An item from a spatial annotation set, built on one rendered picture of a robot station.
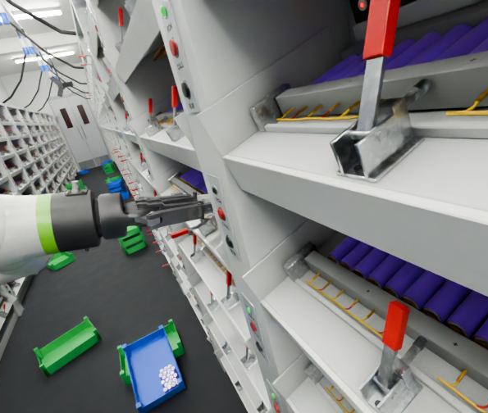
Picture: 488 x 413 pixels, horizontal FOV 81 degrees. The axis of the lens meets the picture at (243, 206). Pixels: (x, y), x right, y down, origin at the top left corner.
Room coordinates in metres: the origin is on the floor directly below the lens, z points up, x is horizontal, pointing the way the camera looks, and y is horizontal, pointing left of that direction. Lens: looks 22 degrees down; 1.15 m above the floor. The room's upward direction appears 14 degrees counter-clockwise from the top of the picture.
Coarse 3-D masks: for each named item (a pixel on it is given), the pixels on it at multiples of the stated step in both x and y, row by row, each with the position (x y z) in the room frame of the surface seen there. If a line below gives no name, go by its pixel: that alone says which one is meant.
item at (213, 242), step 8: (176, 168) 0.99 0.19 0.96; (184, 168) 1.00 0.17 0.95; (160, 176) 0.97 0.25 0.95; (168, 176) 0.98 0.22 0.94; (176, 176) 0.97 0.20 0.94; (160, 184) 0.96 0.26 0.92; (168, 184) 0.97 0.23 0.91; (160, 192) 0.96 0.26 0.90; (168, 192) 0.93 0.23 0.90; (192, 224) 0.62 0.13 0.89; (200, 232) 0.57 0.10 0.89; (216, 232) 0.53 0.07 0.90; (208, 240) 0.52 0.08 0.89; (216, 240) 0.51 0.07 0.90; (208, 248) 0.56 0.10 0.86; (216, 248) 0.39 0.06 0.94; (224, 248) 0.40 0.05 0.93; (216, 256) 0.52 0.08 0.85; (224, 256) 0.40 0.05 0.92; (224, 264) 0.44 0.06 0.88
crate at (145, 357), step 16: (160, 336) 1.18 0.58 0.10; (128, 352) 1.10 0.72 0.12; (144, 352) 1.11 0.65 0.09; (160, 352) 1.10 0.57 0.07; (128, 368) 1.01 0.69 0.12; (144, 368) 1.04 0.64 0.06; (160, 368) 1.03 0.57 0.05; (176, 368) 1.02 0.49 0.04; (144, 384) 0.97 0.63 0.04; (160, 384) 0.96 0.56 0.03; (144, 400) 0.91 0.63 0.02; (160, 400) 0.88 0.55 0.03
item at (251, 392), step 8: (208, 312) 0.97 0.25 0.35; (208, 320) 0.96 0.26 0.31; (216, 328) 0.92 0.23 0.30; (216, 336) 0.89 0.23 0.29; (224, 344) 0.83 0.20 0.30; (224, 352) 0.80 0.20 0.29; (232, 352) 0.78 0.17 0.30; (232, 360) 0.76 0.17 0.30; (232, 368) 0.73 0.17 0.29; (240, 368) 0.71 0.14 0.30; (240, 376) 0.69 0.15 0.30; (248, 384) 0.65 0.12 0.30; (248, 392) 0.63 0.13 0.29; (256, 392) 0.62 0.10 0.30; (256, 400) 0.60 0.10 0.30; (256, 408) 0.57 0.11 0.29; (264, 408) 0.55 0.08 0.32
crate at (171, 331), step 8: (168, 320) 1.30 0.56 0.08; (168, 328) 1.30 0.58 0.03; (168, 336) 1.27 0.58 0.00; (176, 336) 1.25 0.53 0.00; (176, 344) 1.20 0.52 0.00; (120, 352) 1.19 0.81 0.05; (176, 352) 1.12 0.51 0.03; (184, 352) 1.13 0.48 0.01; (120, 360) 1.13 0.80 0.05; (128, 376) 1.03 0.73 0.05; (128, 384) 1.02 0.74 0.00
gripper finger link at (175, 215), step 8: (176, 208) 0.45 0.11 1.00; (184, 208) 0.45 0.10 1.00; (192, 208) 0.45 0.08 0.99; (152, 216) 0.42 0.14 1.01; (160, 216) 0.43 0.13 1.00; (168, 216) 0.43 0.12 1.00; (176, 216) 0.44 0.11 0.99; (184, 216) 0.45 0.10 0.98; (192, 216) 0.45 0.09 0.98; (200, 216) 0.46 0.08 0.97; (160, 224) 0.42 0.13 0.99; (168, 224) 0.43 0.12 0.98
